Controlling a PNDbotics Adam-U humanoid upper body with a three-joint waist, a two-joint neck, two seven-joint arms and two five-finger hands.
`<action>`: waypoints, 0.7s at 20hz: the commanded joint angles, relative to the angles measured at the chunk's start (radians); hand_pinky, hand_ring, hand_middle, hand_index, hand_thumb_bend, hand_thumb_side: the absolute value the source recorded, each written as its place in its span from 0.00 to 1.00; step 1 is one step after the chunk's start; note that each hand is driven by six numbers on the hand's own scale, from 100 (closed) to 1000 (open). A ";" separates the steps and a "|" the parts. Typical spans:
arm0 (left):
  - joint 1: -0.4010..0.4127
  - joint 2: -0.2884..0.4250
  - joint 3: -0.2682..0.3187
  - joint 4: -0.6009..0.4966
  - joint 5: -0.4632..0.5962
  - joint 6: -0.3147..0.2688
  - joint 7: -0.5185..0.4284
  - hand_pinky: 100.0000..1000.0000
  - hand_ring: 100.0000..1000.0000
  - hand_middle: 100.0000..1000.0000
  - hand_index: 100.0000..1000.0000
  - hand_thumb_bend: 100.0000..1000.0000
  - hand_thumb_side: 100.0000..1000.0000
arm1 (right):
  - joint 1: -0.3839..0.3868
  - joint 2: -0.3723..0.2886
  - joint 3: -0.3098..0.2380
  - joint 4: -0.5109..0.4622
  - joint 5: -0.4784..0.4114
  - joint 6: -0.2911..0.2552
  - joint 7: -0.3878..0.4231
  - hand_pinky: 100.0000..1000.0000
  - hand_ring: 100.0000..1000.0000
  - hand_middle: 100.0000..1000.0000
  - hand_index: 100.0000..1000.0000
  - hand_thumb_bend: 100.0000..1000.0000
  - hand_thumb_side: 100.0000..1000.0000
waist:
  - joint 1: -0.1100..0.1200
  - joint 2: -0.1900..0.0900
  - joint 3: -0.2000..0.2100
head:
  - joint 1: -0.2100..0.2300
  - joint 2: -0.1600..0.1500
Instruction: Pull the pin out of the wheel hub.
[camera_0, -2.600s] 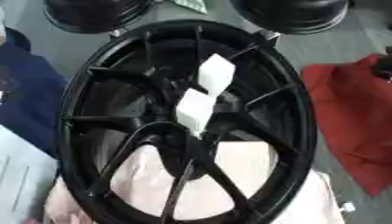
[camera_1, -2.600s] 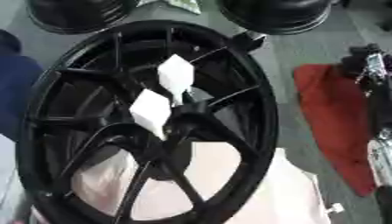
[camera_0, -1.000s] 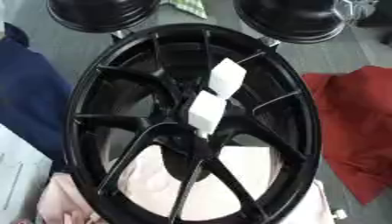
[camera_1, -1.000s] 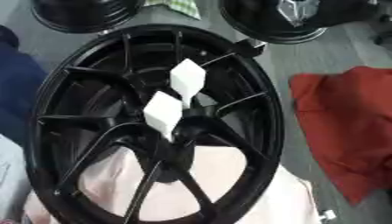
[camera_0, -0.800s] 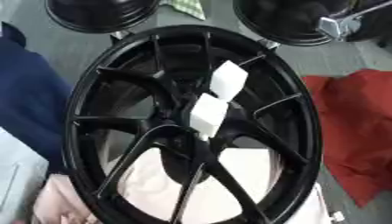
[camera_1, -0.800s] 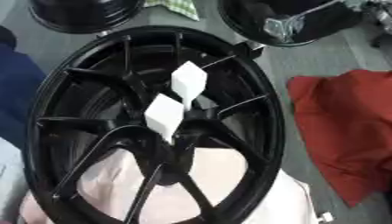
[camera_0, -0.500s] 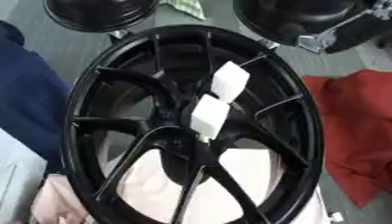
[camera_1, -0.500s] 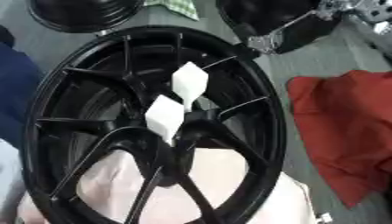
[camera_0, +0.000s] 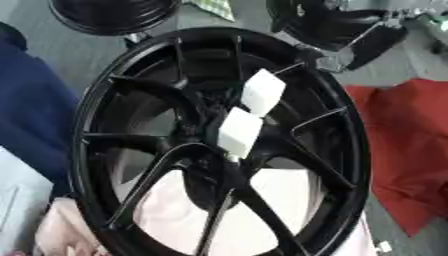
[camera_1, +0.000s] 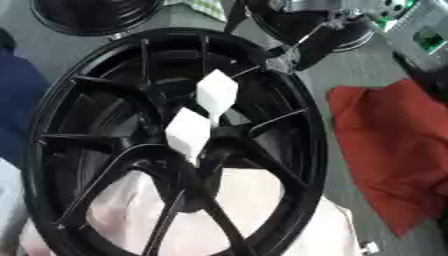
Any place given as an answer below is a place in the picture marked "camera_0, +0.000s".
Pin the small white object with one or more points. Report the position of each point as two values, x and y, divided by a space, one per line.
384 247

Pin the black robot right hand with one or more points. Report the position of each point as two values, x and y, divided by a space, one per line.
332 28

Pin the black spoked wheel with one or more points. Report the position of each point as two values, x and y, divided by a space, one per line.
146 90

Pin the white pin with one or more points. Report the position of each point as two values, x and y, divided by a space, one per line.
262 91
239 133

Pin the black round tire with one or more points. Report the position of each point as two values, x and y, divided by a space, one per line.
111 15

